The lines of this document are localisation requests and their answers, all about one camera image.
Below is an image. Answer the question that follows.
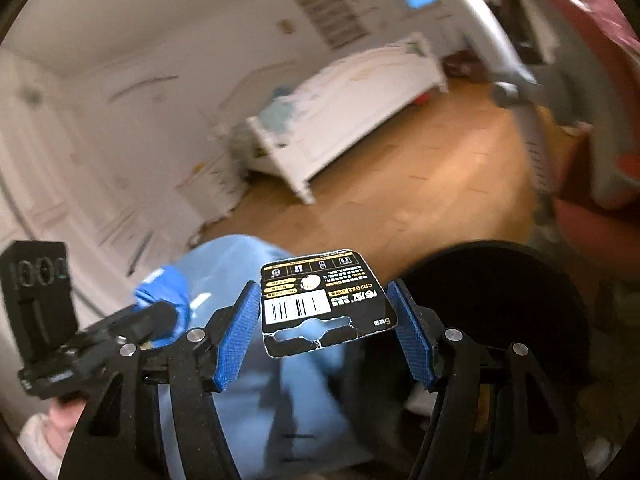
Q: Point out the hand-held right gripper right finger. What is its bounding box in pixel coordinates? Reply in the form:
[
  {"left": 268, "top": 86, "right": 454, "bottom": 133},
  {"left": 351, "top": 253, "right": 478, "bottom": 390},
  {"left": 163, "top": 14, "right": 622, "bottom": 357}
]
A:
[{"left": 387, "top": 280, "right": 589, "bottom": 480}]

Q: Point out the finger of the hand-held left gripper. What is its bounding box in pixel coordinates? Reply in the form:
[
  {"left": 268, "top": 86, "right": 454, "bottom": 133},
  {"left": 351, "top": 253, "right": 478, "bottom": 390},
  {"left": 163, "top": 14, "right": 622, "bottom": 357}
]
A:
[{"left": 107, "top": 301, "right": 180, "bottom": 348}]

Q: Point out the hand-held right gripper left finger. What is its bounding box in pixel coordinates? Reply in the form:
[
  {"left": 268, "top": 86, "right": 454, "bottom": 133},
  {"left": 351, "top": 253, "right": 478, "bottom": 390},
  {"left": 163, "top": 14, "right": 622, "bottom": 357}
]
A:
[{"left": 60, "top": 281, "right": 262, "bottom": 480}]

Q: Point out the blue plastic packet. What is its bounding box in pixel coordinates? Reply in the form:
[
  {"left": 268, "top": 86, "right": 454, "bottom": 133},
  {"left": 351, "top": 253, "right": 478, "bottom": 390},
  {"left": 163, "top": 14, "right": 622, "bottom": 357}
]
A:
[{"left": 132, "top": 267, "right": 192, "bottom": 348}]

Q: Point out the black trash bin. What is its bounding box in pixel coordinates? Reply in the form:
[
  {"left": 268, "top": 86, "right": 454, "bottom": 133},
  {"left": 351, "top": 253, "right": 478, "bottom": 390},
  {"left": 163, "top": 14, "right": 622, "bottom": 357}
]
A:
[{"left": 350, "top": 241, "right": 608, "bottom": 441}]

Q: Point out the black battery card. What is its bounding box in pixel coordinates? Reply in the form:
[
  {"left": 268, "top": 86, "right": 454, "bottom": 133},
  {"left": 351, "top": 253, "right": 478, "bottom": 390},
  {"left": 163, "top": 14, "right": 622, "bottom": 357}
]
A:
[{"left": 261, "top": 248, "right": 399, "bottom": 360}]

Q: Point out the person's left forearm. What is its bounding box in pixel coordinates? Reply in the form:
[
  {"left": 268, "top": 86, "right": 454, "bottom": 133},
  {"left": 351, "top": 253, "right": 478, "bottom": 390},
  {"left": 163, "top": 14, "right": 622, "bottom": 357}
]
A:
[{"left": 19, "top": 412, "right": 67, "bottom": 478}]

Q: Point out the person's left hand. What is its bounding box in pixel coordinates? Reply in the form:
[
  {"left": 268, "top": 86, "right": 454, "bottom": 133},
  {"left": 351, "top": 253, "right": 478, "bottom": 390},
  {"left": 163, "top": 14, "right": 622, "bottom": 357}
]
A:
[{"left": 49, "top": 396, "right": 90, "bottom": 443}]

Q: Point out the white wardrobe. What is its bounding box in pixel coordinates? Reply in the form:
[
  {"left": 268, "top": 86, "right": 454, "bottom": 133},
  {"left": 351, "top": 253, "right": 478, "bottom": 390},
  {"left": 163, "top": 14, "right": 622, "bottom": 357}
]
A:
[{"left": 0, "top": 55, "right": 166, "bottom": 273}]

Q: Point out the white nightstand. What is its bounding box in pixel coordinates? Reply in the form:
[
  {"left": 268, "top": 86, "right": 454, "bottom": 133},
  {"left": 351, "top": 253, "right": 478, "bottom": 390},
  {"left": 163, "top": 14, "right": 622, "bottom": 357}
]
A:
[{"left": 200, "top": 150, "right": 247, "bottom": 217}]

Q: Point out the teal blanket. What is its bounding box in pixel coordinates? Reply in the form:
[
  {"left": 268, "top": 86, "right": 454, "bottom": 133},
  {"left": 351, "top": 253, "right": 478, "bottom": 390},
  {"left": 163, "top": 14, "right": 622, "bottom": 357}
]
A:
[{"left": 262, "top": 94, "right": 302, "bottom": 133}]

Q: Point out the white bed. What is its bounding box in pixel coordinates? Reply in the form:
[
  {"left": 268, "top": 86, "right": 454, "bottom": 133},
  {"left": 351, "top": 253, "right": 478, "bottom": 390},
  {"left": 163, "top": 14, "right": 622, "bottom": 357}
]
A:
[{"left": 215, "top": 32, "right": 448, "bottom": 205}]

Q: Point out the dark pile of belongings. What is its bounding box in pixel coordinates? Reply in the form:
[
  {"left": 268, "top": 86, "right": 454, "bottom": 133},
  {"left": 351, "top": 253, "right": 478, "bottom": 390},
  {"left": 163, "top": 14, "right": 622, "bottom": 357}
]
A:
[{"left": 444, "top": 47, "right": 482, "bottom": 80}]

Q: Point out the white and pink chair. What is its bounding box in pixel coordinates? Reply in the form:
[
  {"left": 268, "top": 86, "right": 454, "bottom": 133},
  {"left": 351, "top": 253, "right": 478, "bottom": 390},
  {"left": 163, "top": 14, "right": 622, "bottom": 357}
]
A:
[{"left": 405, "top": 0, "right": 640, "bottom": 261}]

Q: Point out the patterned wall hanging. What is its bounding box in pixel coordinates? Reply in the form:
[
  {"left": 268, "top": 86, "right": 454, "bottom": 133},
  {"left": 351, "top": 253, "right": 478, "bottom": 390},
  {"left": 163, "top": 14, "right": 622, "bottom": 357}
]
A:
[{"left": 289, "top": 0, "right": 370, "bottom": 51}]

